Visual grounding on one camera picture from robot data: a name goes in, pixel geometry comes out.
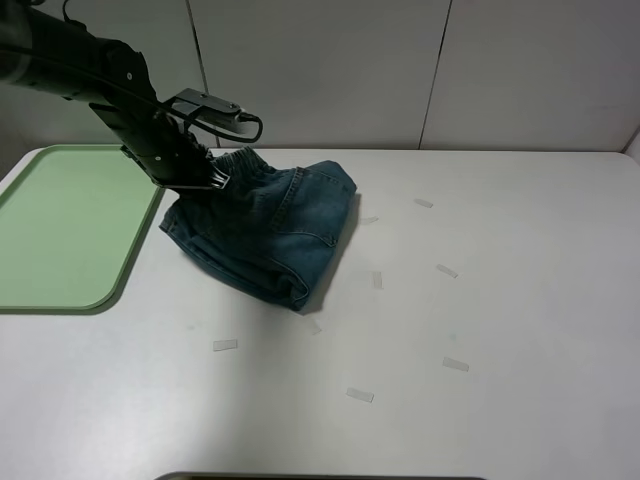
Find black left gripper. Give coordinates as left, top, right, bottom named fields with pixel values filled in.
left=89, top=103, right=231, bottom=193

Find blue children's denim shorts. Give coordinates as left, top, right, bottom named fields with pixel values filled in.
left=160, top=147, right=357, bottom=312

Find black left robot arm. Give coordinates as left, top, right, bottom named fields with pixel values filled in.
left=1, top=1, right=230, bottom=192

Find light green plastic tray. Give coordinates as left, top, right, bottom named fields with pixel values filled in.
left=1, top=145, right=163, bottom=313

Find clear tape strip near shorts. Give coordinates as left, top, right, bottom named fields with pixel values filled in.
left=360, top=216, right=379, bottom=225

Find clear tape strip lower left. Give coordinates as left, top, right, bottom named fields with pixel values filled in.
left=213, top=339, right=238, bottom=352

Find clear tape strip tilted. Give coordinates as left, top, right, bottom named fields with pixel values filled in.
left=310, top=318, right=322, bottom=335

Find clear tape strip centre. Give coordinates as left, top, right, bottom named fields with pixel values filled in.
left=371, top=271, right=384, bottom=290

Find clear tape strip far right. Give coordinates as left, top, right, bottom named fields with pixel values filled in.
left=414, top=199, right=433, bottom=208

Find clear tape strip lower middle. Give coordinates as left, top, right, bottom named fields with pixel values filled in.
left=346, top=387, right=374, bottom=403

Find clear tape strip lower right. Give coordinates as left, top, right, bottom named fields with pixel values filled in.
left=442, top=357, right=470, bottom=372

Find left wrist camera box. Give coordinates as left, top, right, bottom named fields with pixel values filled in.
left=165, top=88, right=250, bottom=138

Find black left camera cable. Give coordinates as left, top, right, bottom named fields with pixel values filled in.
left=0, top=42, right=264, bottom=144

